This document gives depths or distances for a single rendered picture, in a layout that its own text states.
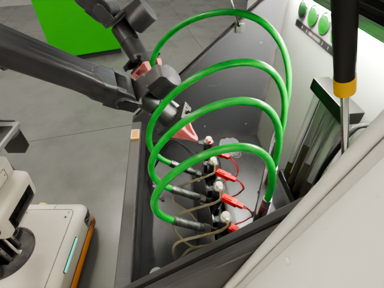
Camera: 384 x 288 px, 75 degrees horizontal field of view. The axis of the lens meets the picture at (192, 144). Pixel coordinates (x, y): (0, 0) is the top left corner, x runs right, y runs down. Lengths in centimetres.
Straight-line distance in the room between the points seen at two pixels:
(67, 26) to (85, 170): 220
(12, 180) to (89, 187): 99
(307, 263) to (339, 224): 7
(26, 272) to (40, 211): 35
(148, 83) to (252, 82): 52
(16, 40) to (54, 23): 340
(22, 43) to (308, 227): 48
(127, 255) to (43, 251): 96
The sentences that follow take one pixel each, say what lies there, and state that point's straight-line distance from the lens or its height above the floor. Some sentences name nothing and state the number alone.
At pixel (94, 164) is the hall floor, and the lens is 228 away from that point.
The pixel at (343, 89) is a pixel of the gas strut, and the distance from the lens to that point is 27.
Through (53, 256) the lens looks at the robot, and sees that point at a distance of 158.
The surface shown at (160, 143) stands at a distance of 47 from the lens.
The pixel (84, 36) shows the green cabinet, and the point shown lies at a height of 32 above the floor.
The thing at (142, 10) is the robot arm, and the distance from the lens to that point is 74.
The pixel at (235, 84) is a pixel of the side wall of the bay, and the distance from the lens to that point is 99.
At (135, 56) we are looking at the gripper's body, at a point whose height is 130.
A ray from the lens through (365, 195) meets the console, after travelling 27.
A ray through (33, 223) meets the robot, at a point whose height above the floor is 28.
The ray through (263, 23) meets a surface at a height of 140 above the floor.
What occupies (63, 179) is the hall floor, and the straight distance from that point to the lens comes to 227.
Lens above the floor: 158
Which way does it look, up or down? 43 degrees down
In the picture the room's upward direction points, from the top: straight up
